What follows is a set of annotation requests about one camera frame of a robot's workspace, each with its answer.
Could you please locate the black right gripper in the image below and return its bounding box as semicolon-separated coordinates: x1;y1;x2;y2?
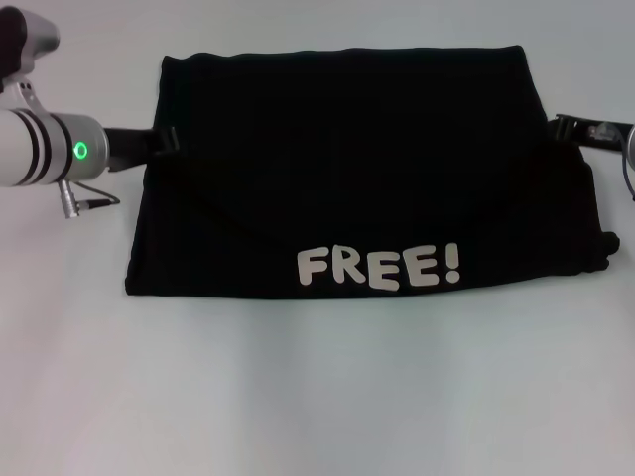
553;113;632;148

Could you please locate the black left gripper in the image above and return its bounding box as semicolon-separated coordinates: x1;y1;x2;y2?
101;126;180;171

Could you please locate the black t-shirt with white print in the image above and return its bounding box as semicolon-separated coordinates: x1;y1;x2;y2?
123;45;621;298

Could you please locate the left arm cable with plug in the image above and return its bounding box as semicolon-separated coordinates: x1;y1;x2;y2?
58;178;123;219

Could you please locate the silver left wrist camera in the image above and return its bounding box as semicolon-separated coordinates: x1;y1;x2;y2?
0;3;62;118

